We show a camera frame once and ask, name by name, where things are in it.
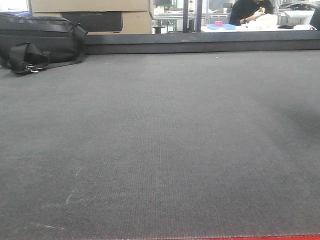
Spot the blue tray on table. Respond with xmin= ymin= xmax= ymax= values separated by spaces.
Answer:
xmin=206 ymin=23 xmax=237 ymax=31

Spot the lower cardboard box black label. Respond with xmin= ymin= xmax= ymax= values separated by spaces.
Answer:
xmin=32 ymin=11 xmax=153 ymax=35

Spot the person in black shirt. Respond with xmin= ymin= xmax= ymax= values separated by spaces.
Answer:
xmin=229 ymin=0 xmax=274 ymax=26

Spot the white plastic bag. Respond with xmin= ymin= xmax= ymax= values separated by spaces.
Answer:
xmin=247 ymin=13 xmax=278 ymax=30

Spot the black fabric bag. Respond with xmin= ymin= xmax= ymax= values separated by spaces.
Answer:
xmin=0 ymin=13 xmax=88 ymax=75

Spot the upper cardboard box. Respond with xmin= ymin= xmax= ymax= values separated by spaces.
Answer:
xmin=30 ymin=0 xmax=154 ymax=17

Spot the black vertical post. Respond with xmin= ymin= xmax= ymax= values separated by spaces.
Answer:
xmin=182 ymin=0 xmax=203 ymax=33

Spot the dark conveyor side rail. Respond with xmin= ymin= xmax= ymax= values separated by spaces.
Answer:
xmin=84 ymin=30 xmax=320 ymax=55

